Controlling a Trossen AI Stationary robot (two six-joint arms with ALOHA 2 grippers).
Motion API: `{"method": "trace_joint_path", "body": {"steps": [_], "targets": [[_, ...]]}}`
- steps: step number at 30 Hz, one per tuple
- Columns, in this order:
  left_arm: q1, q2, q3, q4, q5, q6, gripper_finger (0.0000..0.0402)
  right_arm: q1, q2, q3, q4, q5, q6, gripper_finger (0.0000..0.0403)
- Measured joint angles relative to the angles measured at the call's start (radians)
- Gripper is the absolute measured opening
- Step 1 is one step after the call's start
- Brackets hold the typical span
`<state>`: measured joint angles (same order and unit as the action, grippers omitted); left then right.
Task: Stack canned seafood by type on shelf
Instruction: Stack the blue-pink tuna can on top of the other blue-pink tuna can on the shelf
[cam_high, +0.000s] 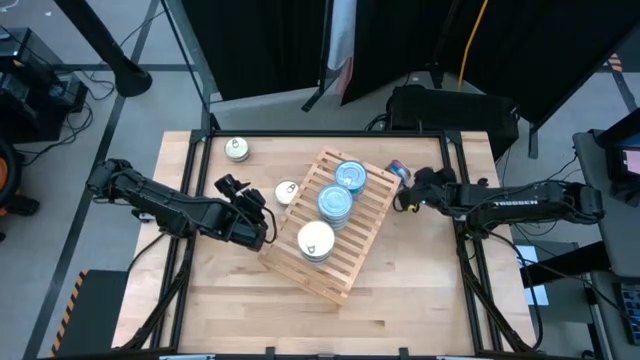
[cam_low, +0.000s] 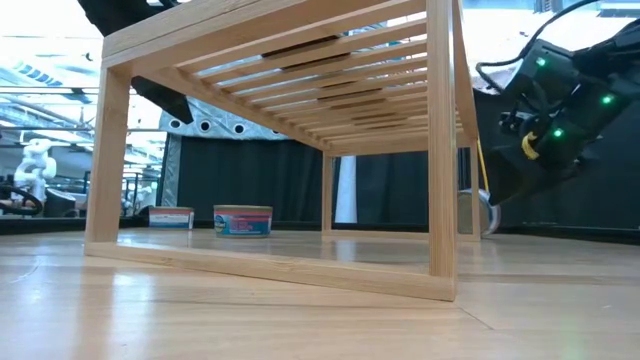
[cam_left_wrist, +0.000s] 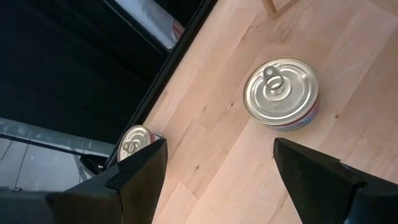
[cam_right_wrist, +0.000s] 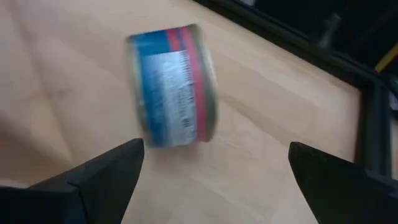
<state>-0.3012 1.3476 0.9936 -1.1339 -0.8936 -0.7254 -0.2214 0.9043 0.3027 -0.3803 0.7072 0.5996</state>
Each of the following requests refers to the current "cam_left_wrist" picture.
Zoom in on grey metal beam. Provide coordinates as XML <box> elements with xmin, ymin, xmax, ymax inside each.
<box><xmin>0</xmin><ymin>117</ymin><xmax>116</xmax><ymax>156</ymax></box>

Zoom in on black curtain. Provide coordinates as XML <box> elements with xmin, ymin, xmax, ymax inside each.
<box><xmin>0</xmin><ymin>0</ymin><xmax>206</xmax><ymax>146</ymax></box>

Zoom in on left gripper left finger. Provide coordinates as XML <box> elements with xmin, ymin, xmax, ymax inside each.
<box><xmin>0</xmin><ymin>138</ymin><xmax>169</xmax><ymax>224</ymax></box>

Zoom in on white hanging cloth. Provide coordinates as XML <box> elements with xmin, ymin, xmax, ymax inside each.
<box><xmin>113</xmin><ymin>0</ymin><xmax>186</xmax><ymax>50</ymax></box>

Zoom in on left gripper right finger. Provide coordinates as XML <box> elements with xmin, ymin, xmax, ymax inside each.
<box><xmin>272</xmin><ymin>137</ymin><xmax>398</xmax><ymax>224</ymax></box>

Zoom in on wooden slatted shelf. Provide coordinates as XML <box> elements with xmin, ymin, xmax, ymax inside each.
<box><xmin>262</xmin><ymin>0</ymin><xmax>301</xmax><ymax>19</ymax></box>

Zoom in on black metal table frame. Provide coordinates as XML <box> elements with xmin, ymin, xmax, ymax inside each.
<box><xmin>104</xmin><ymin>0</ymin><xmax>218</xmax><ymax>170</ymax></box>

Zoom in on pink salmon pull-tab can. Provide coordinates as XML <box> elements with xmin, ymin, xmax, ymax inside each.
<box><xmin>117</xmin><ymin>124</ymin><xmax>164</xmax><ymax>162</ymax></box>
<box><xmin>243</xmin><ymin>57</ymin><xmax>320</xmax><ymax>131</ymax></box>

